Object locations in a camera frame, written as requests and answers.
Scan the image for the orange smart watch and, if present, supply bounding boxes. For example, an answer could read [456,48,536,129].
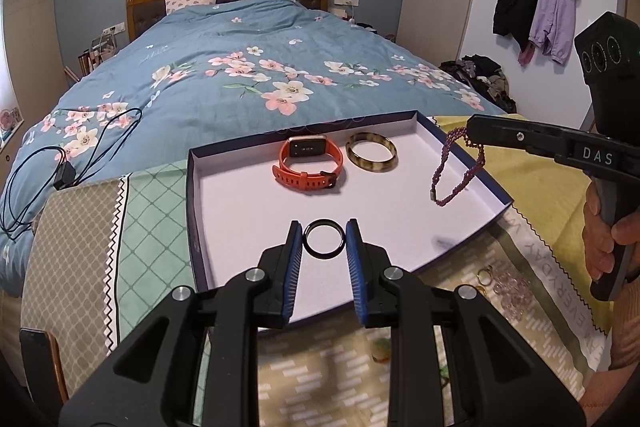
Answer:
[272,134,346,192]

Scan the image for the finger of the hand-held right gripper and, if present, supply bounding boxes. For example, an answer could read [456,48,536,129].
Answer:
[467,114,568,158]

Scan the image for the black charger cable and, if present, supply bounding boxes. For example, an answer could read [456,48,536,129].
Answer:
[0,107,143,240]

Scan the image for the white patterned pillow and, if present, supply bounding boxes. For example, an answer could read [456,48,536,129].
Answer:
[165,0,219,14]

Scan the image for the tortoiseshell bangle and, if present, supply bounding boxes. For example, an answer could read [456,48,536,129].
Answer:
[346,132,399,174]

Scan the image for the wall stickers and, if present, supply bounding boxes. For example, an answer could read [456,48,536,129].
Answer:
[0,107,25,142]

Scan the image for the dark phone with orange edge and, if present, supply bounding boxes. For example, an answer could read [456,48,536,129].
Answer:
[20,328,68,403]

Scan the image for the yellow cloth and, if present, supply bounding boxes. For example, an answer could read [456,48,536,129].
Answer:
[435,114,616,338]

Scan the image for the purple jacket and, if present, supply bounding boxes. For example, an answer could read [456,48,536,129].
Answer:
[529,0,581,65]

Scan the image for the blue floral duvet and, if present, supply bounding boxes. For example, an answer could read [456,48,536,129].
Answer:
[0,0,506,293]

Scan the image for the person's right hand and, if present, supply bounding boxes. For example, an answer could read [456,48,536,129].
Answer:
[582,187,640,283]

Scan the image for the clear pink crystal bracelet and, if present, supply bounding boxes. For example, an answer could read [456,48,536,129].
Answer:
[475,266,533,320]

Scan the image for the purple beaded bracelet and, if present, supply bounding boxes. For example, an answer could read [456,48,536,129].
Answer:
[431,127,486,208]

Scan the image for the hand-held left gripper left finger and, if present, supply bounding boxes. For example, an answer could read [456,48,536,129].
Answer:
[59,219,306,427]

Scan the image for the pile of dark clothes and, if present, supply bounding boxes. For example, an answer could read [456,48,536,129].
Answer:
[439,53,518,115]

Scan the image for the person's right forearm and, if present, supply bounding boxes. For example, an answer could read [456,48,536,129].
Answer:
[607,279,640,388]

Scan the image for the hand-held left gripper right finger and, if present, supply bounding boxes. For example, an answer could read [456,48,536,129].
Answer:
[344,219,586,427]

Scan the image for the shallow navy cardboard box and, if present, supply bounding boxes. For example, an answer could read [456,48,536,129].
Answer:
[186,109,514,323]

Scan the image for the green and tan patterned cloth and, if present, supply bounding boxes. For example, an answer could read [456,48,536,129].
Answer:
[20,157,601,427]

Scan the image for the black jacket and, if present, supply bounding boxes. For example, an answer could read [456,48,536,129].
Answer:
[492,0,543,52]

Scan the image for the nightstand clutter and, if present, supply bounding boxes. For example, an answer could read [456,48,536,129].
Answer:
[75,32,118,80]

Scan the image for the black ring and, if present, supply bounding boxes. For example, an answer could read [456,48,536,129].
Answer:
[303,219,347,260]

